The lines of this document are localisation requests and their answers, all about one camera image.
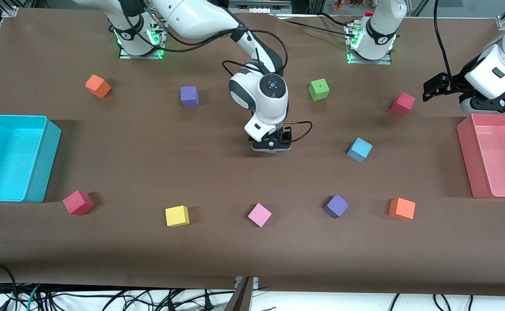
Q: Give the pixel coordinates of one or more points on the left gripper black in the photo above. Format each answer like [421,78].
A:
[454,83]

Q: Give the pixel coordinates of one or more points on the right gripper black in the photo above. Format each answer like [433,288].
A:
[283,137]

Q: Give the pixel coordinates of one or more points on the blue foam cube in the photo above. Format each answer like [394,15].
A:
[359,149]

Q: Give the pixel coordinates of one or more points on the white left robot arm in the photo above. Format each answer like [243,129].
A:
[382,21]

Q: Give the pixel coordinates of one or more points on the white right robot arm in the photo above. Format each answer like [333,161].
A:
[192,17]

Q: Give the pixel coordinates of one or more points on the red foam cube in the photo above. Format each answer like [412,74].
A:
[402,103]
[78,202]

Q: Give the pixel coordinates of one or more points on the green foam cube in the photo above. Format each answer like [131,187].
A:
[319,89]

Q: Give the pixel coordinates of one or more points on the pink foam cube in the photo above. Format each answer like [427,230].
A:
[259,214]

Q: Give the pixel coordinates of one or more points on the purple foam cube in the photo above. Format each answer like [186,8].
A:
[189,96]
[336,205]

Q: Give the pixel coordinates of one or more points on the pink plastic bin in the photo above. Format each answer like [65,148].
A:
[503,160]

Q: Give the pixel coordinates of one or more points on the brown table cover sheet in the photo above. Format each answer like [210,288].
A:
[252,250]

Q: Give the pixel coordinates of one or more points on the orange red background items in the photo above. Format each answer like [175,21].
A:
[349,4]

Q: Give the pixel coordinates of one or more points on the orange foam cube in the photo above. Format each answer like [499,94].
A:
[98,86]
[402,209]

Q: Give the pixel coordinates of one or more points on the grey power strip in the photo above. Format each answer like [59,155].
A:
[259,6]

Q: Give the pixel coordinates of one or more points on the yellow foam cube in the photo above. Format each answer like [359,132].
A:
[177,216]

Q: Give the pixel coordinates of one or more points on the cyan plastic bin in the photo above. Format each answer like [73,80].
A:
[6,164]

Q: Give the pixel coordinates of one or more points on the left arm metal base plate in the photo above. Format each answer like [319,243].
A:
[371,61]

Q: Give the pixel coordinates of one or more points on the small silver bracket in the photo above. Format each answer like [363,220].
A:
[254,281]

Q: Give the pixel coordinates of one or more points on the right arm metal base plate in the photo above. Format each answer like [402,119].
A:
[142,56]

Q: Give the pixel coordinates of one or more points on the dark frame post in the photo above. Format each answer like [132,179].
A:
[240,300]

